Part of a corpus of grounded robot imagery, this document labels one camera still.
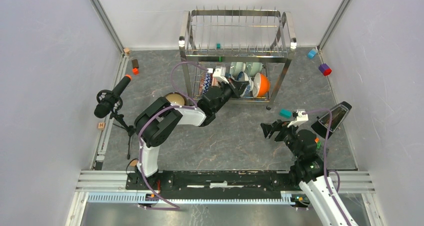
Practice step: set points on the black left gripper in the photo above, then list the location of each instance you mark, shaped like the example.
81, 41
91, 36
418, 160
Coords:
237, 87

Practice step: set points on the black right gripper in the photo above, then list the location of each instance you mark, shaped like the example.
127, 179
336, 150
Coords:
268, 129

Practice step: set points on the blue white floral bowl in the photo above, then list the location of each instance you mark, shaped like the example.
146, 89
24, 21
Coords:
247, 81

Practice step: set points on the stainless steel dish rack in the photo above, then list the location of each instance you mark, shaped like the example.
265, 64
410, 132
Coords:
249, 35

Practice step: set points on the black patterned bowl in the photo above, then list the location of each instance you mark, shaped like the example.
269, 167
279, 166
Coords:
176, 98

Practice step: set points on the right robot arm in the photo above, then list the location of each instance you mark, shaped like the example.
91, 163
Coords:
309, 172

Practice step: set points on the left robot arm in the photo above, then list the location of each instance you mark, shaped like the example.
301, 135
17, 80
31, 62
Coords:
156, 123

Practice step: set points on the teal block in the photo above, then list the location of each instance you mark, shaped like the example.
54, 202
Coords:
285, 113

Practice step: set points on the blue white zigzag bowl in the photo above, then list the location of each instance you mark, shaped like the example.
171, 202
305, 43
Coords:
205, 82

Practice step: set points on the pale green bowl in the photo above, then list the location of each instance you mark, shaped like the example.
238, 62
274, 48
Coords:
252, 68

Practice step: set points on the orange bowl white inside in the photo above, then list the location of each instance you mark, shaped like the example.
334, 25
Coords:
261, 85

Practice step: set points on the black metronome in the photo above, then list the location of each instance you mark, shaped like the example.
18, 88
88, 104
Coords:
338, 114

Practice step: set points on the red purple block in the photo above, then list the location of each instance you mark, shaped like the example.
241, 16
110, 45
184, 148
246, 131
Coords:
325, 69

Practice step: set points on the light blue block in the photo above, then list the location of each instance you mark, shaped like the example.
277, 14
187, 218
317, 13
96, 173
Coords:
312, 53

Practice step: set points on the brown block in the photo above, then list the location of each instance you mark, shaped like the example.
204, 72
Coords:
135, 64

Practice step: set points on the black microphone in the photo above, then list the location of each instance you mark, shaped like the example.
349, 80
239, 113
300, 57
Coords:
109, 100

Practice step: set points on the wooden letter cube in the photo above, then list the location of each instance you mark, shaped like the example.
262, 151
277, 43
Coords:
101, 125

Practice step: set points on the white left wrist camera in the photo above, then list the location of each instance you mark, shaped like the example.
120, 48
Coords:
219, 73

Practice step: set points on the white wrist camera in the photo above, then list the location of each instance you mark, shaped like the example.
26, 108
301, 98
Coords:
300, 117
219, 73

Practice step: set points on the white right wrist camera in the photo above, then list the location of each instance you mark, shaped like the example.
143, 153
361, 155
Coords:
300, 117

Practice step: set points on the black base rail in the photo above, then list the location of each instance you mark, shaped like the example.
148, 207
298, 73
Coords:
231, 184

